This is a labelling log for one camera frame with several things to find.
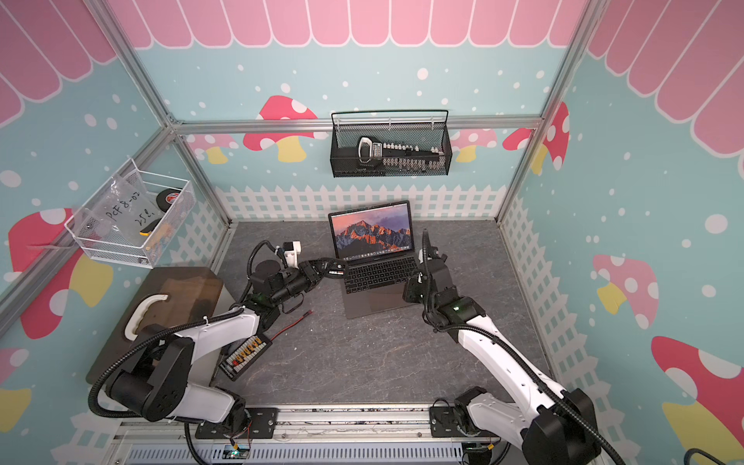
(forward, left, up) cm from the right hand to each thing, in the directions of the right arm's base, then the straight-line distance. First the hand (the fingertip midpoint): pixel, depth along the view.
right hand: (407, 278), depth 81 cm
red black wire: (-5, +36, -18) cm, 40 cm away
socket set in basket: (+33, 0, +17) cm, 37 cm away
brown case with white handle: (-7, +62, +2) cm, 63 cm away
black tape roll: (+18, +67, +16) cm, 71 cm away
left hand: (+4, +20, +1) cm, 21 cm away
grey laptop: (+23, +9, -13) cm, 28 cm away
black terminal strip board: (-16, +48, -17) cm, 54 cm away
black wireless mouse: (+3, +20, +2) cm, 20 cm away
